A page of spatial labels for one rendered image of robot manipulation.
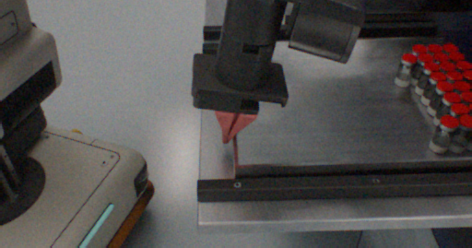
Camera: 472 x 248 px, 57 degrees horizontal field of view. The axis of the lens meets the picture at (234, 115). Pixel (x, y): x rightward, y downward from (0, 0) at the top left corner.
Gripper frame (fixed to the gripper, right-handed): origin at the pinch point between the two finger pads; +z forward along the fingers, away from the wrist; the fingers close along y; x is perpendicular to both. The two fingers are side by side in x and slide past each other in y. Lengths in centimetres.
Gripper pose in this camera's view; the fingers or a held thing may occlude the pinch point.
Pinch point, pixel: (226, 135)
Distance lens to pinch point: 53.3
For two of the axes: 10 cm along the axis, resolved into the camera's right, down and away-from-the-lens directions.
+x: -0.4, -6.6, 7.5
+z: -1.8, 7.4, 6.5
